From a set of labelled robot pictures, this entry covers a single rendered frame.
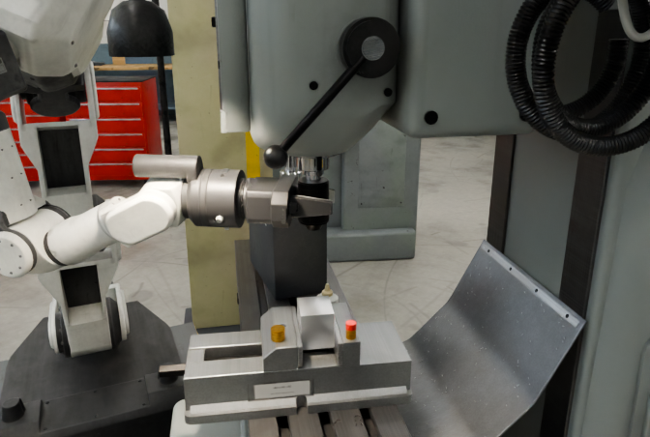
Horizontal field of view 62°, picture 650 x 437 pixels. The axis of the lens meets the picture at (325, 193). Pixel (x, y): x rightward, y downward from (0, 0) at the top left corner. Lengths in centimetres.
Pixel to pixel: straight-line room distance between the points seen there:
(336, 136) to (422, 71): 14
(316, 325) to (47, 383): 100
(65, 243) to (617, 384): 85
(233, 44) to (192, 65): 175
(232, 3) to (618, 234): 59
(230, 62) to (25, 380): 122
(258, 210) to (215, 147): 177
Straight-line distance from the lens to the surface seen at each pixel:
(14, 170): 99
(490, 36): 73
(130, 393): 155
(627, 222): 83
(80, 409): 154
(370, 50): 66
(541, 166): 94
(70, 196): 138
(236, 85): 75
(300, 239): 115
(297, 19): 68
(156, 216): 82
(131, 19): 65
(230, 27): 75
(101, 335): 162
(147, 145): 538
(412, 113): 70
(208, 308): 283
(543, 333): 93
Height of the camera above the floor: 148
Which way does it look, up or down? 17 degrees down
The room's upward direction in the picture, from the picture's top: straight up
